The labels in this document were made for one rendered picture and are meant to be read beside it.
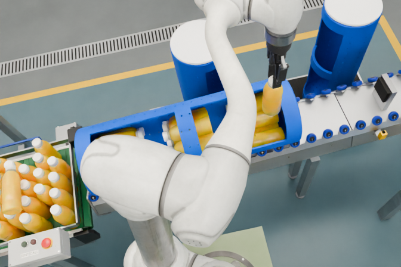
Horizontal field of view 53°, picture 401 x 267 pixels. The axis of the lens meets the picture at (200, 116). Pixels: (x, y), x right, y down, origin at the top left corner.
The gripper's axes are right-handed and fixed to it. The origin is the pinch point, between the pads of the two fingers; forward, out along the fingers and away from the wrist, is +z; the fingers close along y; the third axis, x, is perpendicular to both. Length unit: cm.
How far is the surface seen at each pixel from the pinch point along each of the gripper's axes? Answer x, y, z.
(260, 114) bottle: 1.7, 6.2, 36.3
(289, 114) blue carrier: -6.5, -2.5, 25.1
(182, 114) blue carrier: 33.0, 7.8, 22.8
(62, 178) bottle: 88, 3, 40
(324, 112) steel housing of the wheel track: -30, 8, 53
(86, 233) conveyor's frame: 86, -17, 57
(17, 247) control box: 106, -22, 37
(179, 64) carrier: 29, 49, 46
